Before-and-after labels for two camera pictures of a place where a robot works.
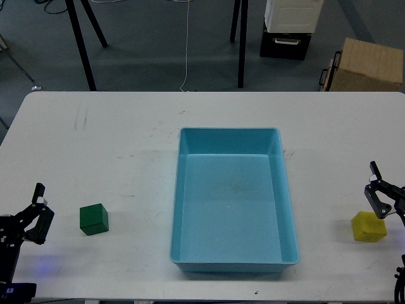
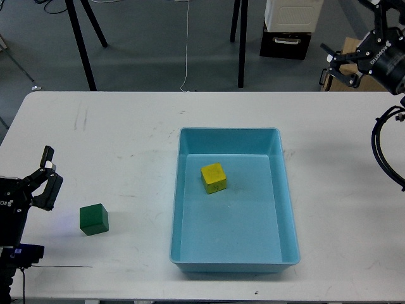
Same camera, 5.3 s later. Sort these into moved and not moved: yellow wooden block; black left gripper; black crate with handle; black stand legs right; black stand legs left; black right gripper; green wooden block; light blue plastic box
Moved: black left gripper; black right gripper; yellow wooden block
Not moved: green wooden block; black stand legs right; light blue plastic box; black crate with handle; black stand legs left
